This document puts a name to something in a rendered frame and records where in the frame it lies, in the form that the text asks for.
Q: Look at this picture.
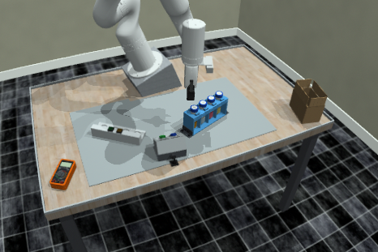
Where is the orange digital multimeter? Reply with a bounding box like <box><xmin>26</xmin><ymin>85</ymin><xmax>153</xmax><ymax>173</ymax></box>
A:
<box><xmin>49</xmin><ymin>159</ymin><xmax>76</xmax><ymax>190</ymax></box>

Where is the small open brown cardboard box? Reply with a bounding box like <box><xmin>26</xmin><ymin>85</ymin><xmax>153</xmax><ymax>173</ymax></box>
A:
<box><xmin>289</xmin><ymin>79</ymin><xmax>327</xmax><ymax>124</ymax></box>

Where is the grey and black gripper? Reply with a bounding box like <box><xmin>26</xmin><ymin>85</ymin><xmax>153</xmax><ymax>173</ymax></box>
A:
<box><xmin>183</xmin><ymin>62</ymin><xmax>199</xmax><ymax>100</ymax></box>

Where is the blue screw cap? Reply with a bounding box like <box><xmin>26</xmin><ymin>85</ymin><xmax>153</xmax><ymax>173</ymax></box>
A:
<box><xmin>207</xmin><ymin>96</ymin><xmax>215</xmax><ymax>103</ymax></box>
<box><xmin>190</xmin><ymin>105</ymin><xmax>199</xmax><ymax>113</ymax></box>
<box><xmin>199</xmin><ymin>100</ymin><xmax>207</xmax><ymax>108</ymax></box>
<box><xmin>215</xmin><ymin>91</ymin><xmax>223</xmax><ymax>98</ymax></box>

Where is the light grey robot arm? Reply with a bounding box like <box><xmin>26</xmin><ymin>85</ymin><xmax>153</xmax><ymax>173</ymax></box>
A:
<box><xmin>92</xmin><ymin>0</ymin><xmax>213</xmax><ymax>79</ymax></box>

